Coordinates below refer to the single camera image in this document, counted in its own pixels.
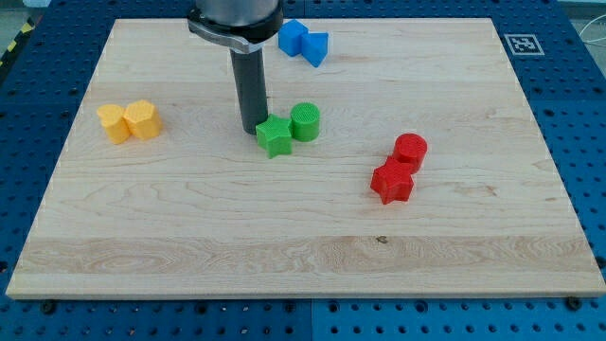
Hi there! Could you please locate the green star block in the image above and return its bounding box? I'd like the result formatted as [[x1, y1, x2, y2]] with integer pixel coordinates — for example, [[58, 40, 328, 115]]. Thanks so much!
[[256, 114, 293, 158]]

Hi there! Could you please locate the red cylinder block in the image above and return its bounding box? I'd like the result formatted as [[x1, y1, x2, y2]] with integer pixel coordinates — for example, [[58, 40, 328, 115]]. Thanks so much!
[[392, 133, 428, 173]]

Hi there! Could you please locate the yellow black hazard tape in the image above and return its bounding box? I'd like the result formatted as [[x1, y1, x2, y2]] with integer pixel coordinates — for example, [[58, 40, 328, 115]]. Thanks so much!
[[1, 17, 36, 70]]

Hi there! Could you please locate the white fiducial marker tag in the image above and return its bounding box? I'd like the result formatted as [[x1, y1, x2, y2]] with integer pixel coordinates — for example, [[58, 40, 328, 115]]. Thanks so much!
[[504, 33, 544, 56]]

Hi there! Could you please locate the wooden board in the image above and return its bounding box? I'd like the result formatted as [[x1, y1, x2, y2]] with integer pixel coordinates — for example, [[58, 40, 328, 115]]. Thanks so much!
[[7, 18, 605, 300]]

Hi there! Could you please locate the yellow hexagon block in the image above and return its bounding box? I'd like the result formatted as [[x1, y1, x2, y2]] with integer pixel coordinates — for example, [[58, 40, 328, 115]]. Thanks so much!
[[124, 99, 163, 140]]

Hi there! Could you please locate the green cylinder block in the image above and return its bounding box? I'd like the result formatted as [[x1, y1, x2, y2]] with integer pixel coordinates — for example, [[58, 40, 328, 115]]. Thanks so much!
[[290, 102, 320, 142]]

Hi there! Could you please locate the white cable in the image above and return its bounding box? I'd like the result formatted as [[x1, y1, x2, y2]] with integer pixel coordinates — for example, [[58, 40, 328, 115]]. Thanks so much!
[[578, 12, 606, 47]]

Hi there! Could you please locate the blue cube block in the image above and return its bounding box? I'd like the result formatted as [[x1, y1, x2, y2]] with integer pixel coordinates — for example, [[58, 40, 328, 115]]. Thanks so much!
[[277, 19, 309, 57]]

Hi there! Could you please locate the red star block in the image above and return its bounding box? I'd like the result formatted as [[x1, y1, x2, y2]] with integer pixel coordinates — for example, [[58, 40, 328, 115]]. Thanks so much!
[[370, 156, 415, 205]]

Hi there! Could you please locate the yellow heart-shaped block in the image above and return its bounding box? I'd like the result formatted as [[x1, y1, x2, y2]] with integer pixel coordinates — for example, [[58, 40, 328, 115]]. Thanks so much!
[[97, 104, 131, 144]]

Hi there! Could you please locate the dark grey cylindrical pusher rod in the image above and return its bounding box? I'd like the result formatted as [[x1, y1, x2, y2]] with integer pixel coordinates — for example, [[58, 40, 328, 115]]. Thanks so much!
[[230, 49, 268, 135]]

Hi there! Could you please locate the blue triangular block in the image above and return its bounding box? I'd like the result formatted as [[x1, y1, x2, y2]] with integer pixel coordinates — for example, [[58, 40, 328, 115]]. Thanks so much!
[[301, 32, 329, 67]]

